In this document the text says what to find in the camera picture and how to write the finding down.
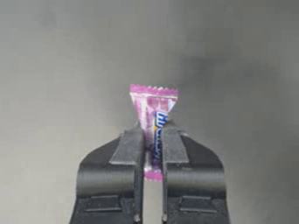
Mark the pink candy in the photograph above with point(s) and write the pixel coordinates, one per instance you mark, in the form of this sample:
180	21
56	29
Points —
154	108

